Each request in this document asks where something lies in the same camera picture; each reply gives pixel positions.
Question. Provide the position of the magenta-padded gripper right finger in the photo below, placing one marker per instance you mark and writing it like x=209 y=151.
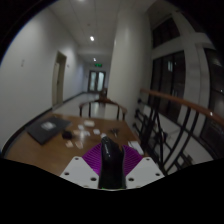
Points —
x=145 y=171

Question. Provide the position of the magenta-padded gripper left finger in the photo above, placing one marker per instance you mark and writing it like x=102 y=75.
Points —
x=78 y=171

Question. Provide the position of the black vertical computer mouse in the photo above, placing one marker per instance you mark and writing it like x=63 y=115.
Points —
x=111 y=163

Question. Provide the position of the white paper sheet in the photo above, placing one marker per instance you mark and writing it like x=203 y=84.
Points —
x=136 y=147

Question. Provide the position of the small tan card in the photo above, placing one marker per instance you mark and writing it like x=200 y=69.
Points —
x=76 y=132
x=79 y=144
x=69 y=144

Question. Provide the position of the small black box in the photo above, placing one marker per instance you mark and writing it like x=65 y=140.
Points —
x=67 y=134

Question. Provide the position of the small white card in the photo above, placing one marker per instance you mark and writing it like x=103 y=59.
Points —
x=96 y=131
x=81 y=127
x=86 y=133
x=103 y=135

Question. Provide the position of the small white box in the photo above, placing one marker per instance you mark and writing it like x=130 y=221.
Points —
x=89 y=123

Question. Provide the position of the black closed laptop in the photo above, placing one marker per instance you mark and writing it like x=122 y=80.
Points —
x=46 y=128

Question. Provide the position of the wooden armchair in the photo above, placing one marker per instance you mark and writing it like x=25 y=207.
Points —
x=103 y=103

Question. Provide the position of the black railing with wooden handrail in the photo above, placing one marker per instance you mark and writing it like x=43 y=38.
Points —
x=180 y=101

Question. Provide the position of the distant wooden chair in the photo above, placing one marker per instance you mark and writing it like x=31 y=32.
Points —
x=104 y=93

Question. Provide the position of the dark glass window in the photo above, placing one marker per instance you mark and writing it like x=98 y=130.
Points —
x=166 y=83

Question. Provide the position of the glass double door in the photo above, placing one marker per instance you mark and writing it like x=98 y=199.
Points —
x=96 y=81

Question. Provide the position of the wooden side door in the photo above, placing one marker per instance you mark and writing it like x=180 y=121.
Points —
x=59 y=80

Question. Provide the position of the green exit sign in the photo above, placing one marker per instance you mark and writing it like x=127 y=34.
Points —
x=97 y=65

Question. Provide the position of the round ceiling light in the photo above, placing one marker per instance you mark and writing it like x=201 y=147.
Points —
x=94 y=59
x=92 y=38

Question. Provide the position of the white wall switch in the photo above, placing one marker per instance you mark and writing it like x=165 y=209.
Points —
x=22 y=62

